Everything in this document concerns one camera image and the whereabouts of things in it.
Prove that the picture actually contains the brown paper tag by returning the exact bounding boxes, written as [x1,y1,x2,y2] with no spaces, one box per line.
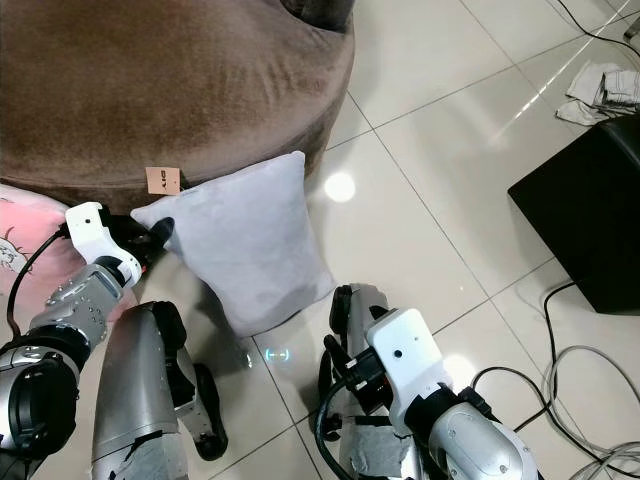
[146,167,182,196]

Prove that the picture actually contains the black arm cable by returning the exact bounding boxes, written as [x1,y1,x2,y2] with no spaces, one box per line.
[313,395,363,473]
[6,225,73,336]

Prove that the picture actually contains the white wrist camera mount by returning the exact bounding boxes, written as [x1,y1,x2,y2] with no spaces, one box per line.
[365,308,453,433]
[65,202,143,288]

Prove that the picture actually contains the light grey pillow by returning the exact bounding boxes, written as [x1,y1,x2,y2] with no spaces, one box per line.
[130,152,337,338]

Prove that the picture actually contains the dark brown cushion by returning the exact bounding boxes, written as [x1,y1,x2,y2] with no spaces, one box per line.
[280,0,357,33]

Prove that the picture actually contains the brown velvet round sofa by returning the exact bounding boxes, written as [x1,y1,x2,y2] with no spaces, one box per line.
[0,0,357,216]

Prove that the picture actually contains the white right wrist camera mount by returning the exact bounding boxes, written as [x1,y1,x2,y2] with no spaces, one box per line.
[365,308,453,433]

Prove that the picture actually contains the silver left robot leg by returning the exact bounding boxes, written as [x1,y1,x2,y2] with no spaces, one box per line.
[90,300,227,480]

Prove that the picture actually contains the crumpled grey white cloth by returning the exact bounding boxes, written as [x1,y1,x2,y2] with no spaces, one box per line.
[555,60,640,128]

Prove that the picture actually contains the thin black floor cable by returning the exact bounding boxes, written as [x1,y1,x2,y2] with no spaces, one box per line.
[555,0,640,46]

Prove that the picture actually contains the grey floor cable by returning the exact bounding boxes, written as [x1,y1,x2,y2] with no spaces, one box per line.
[470,345,640,479]

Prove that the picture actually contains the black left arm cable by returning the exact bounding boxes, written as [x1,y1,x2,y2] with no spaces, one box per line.
[6,225,73,336]

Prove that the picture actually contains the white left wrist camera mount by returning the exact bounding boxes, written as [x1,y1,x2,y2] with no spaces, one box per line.
[65,202,143,288]

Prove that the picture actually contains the black box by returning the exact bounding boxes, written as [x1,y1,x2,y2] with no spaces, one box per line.
[508,115,640,316]

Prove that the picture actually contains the pink cartoon print pillow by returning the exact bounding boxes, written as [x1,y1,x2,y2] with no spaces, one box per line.
[0,183,77,321]

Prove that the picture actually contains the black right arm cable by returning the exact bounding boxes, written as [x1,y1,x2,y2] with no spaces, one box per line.
[313,395,363,473]

